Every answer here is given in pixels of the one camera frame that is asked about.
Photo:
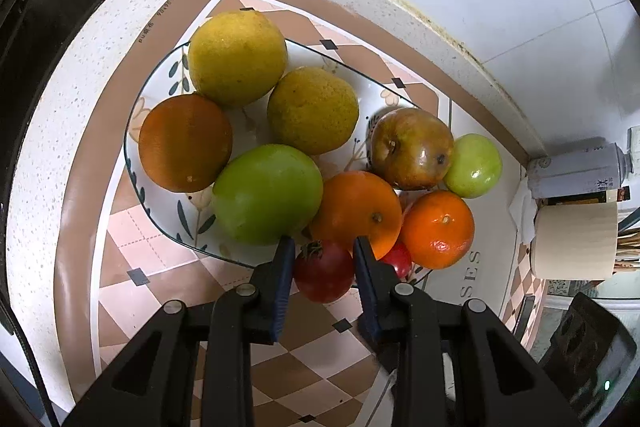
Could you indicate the bundle of chopsticks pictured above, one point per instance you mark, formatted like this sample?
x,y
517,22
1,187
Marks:
x,y
629,249

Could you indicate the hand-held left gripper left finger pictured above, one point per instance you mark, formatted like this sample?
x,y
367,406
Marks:
x,y
282,292

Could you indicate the dark brown orange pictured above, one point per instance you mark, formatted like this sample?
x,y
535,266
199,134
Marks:
x,y
185,143

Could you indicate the checkered brown table mat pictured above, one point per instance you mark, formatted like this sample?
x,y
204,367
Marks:
x,y
150,307

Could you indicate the floral ceramic plate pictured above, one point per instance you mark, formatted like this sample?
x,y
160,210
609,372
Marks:
x,y
172,212

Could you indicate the yellow citrus fruit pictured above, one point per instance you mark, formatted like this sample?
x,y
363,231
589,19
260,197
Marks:
x,y
313,110
237,57

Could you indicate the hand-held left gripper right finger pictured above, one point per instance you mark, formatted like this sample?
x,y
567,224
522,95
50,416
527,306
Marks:
x,y
365,292

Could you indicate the white tissue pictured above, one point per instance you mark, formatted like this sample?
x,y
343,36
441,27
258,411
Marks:
x,y
522,214

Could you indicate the brown russet apple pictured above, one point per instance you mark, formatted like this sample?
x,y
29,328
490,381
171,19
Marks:
x,y
411,148

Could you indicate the red cherry tomato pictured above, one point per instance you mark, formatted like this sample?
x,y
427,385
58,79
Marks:
x,y
324,271
399,261

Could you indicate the orange tangerine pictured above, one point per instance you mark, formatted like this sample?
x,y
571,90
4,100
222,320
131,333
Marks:
x,y
356,213
437,229

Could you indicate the black smartphone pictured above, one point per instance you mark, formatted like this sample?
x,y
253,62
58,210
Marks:
x,y
524,318

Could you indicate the green apple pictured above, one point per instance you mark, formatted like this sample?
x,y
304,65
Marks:
x,y
473,165
267,193

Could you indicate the cream utensil holder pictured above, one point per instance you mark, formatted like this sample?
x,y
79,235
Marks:
x,y
575,239

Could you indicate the black gas stove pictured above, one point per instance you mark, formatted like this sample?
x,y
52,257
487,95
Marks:
x,y
45,37

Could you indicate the grey spray can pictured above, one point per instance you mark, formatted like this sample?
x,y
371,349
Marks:
x,y
575,169

